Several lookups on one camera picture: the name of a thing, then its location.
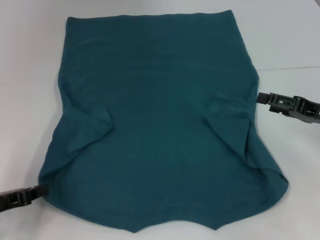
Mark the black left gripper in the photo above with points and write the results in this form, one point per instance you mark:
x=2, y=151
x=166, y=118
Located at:
x=3, y=199

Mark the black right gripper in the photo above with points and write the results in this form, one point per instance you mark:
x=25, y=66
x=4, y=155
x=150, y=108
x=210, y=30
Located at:
x=308, y=112

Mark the teal blue shirt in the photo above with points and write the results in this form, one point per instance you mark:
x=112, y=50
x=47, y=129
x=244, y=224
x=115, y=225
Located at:
x=160, y=100

